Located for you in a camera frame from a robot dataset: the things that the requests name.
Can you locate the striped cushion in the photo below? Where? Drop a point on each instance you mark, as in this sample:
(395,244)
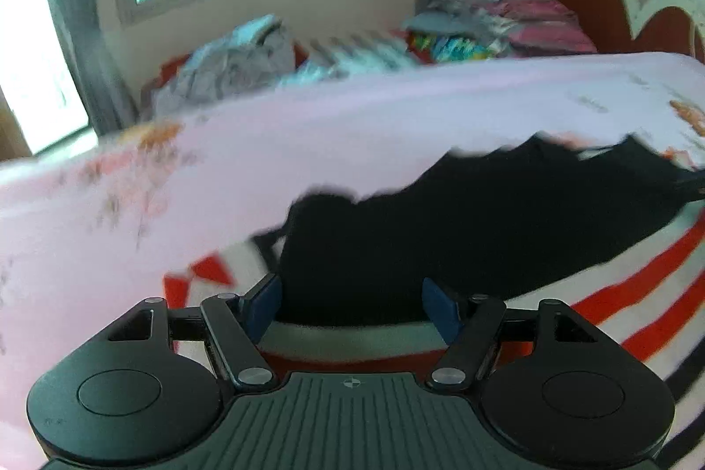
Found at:
(352,57)

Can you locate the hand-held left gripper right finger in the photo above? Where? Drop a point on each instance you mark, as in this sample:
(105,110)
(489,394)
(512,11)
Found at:
(440,311)

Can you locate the stack of folded clothes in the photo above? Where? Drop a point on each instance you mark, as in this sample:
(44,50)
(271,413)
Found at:
(495,27)

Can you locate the striped knit sweater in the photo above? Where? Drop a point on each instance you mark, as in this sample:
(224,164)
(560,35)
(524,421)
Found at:
(495,227)

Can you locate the bed with pink floral sheet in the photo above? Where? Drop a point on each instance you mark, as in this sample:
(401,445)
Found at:
(275,145)

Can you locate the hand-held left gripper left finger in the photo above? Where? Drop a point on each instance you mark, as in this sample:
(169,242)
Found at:
(265,306)

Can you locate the pile of grey clothes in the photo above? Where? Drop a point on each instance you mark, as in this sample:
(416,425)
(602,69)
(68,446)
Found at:
(231,62)

